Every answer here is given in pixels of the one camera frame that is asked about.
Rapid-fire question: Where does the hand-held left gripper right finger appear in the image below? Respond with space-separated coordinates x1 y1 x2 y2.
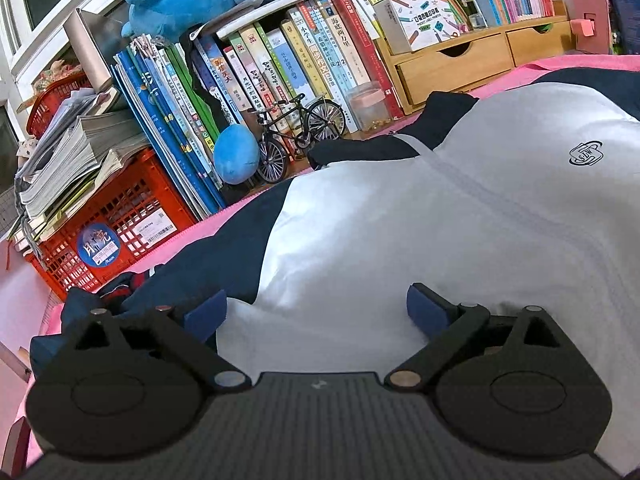
385 283 571 392

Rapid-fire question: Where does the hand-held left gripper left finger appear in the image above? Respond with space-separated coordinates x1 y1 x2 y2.
65 290 251 394

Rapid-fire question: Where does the navy and white jacket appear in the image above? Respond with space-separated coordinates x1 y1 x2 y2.
30 67 640 411

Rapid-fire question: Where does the pink rabbit-print blanket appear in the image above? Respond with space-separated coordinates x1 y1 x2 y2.
0 54 640 466

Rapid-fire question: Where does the large red plastic crate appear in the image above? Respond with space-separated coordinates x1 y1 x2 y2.
25 147 198 303

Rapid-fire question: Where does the round blue plush toy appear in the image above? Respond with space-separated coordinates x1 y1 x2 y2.
214 122 261 186

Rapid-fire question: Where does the black miniature bicycle model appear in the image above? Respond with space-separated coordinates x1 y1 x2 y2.
255 92 347 184

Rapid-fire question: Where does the row of thin blue books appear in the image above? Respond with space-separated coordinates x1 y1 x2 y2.
112 35 236 221

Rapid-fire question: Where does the clear jar with pink lid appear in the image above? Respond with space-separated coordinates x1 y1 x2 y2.
347 81 393 133

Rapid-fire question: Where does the stack of papers and workbooks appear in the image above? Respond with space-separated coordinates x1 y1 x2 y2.
10 87 151 256

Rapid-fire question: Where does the red box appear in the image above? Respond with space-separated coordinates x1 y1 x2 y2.
0 416 31 480

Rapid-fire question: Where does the wooden drawer organizer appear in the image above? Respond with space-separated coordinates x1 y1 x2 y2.
372 17 576 116

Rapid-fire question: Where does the small red plastic basket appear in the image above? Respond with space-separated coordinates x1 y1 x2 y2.
26 72 93 138

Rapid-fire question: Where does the row of shelved books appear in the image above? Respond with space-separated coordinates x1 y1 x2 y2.
192 0 406 126

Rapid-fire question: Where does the floral cloth item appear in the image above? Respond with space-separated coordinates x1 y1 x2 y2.
32 59 77 87

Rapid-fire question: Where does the white box with colourful print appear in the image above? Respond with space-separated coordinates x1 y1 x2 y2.
374 0 473 56

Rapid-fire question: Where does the grey metallic flat panel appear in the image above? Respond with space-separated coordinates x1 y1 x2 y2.
62 7 131 93

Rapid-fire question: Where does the white bookshelf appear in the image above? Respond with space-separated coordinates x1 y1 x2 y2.
150 0 346 43

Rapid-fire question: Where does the window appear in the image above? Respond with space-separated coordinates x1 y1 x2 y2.
0 0 166 111

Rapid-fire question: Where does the dark blue book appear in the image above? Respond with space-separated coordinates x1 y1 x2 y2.
600 0 640 56

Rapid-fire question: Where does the black hanging strap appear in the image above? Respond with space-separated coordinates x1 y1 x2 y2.
180 25 246 128

